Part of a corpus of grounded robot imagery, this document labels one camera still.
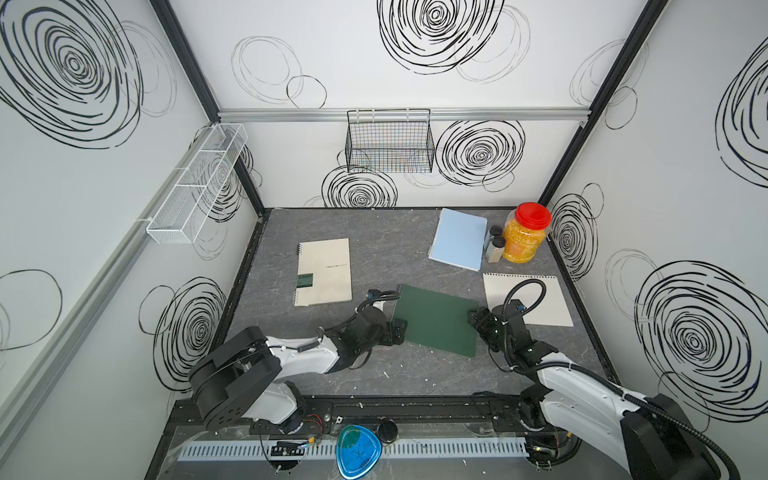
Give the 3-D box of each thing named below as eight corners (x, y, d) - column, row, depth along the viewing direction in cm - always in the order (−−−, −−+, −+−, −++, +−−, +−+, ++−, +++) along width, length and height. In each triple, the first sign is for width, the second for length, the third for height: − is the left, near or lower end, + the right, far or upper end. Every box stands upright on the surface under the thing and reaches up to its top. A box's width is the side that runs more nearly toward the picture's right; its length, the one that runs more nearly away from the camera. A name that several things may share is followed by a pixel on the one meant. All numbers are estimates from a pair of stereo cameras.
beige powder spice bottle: (486, 262, 106) (493, 248, 99) (483, 251, 109) (490, 236, 102) (500, 262, 106) (507, 248, 99) (496, 251, 109) (503, 236, 102)
